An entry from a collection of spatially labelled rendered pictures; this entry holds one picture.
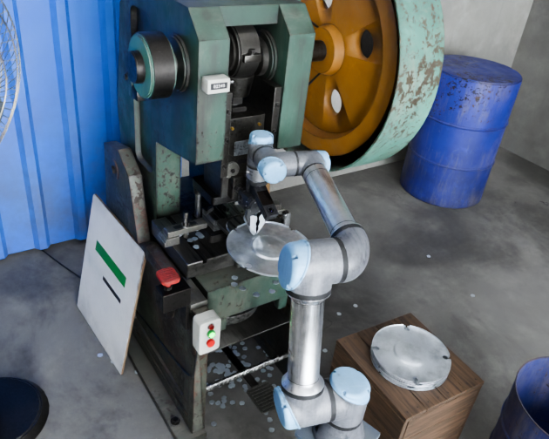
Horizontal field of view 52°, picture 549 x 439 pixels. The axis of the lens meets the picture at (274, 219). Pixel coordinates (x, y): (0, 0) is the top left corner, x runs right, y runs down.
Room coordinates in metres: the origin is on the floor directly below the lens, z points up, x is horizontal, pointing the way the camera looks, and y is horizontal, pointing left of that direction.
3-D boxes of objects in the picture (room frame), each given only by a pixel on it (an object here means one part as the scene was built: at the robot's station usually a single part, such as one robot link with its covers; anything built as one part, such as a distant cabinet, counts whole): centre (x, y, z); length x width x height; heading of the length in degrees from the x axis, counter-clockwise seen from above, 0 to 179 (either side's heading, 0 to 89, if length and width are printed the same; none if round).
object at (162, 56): (1.57, 0.39, 1.31); 0.22 x 0.12 x 0.22; 37
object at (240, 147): (1.67, 0.15, 1.04); 0.17 x 0.15 x 0.30; 37
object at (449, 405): (1.50, -0.56, 0.18); 0.40 x 0.38 x 0.35; 34
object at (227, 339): (1.72, 0.18, 0.31); 0.43 x 0.42 x 0.01; 127
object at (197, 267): (1.71, 0.18, 0.68); 0.45 x 0.30 x 0.06; 127
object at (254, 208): (1.57, 0.07, 0.94); 0.09 x 0.08 x 0.12; 37
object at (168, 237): (1.61, 0.31, 0.76); 0.17 x 0.06 x 0.10; 127
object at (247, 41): (1.71, 0.18, 1.27); 0.21 x 0.12 x 0.34; 37
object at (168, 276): (1.33, 0.30, 0.72); 0.07 x 0.06 x 0.08; 37
